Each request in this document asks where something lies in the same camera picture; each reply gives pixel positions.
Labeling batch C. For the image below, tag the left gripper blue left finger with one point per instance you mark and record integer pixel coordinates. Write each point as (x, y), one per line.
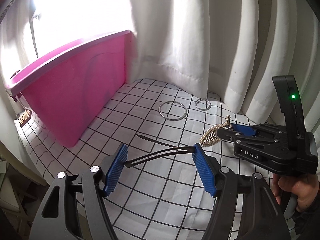
(104, 177)

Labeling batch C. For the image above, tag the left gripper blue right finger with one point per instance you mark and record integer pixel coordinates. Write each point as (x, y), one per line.
(217, 180)

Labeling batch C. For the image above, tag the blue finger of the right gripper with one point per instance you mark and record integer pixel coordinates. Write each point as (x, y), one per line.
(247, 130)
(235, 137)

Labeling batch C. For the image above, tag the black hair pin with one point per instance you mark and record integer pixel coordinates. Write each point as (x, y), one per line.
(170, 150)

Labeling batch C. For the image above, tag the gold pearl claw clip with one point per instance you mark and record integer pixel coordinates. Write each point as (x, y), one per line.
(210, 137)

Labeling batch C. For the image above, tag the person's right hand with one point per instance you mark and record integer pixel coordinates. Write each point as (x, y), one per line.
(306, 189)

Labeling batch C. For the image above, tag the white black grid cloth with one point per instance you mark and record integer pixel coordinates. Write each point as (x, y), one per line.
(159, 199)

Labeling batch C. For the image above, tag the large silver bangle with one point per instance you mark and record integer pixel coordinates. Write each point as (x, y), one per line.
(172, 102)

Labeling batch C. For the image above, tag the pink plastic tub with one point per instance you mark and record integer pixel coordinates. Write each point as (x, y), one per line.
(70, 85)

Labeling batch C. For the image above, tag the white curtain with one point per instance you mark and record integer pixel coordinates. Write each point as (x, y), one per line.
(230, 47)

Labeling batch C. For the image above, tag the gold patterned small box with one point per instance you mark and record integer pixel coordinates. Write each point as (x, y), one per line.
(24, 117)

